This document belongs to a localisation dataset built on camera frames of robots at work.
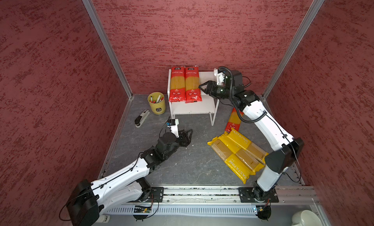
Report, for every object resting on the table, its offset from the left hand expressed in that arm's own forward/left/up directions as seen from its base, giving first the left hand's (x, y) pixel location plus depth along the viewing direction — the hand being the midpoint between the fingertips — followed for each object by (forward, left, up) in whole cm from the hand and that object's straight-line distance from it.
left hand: (189, 133), depth 76 cm
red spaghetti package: (+21, +6, +16) cm, 27 cm away
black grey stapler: (+20, +35, -15) cm, 43 cm away
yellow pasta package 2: (+2, -37, -17) cm, 41 cm away
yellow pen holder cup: (+32, +24, -9) cm, 41 cm away
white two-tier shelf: (+24, -13, -5) cm, 28 cm away
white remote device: (-36, +38, -15) cm, 55 cm away
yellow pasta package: (-9, -32, -18) cm, 38 cm away
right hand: (+16, -6, +16) cm, 24 cm away
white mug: (-35, -54, -15) cm, 66 cm away
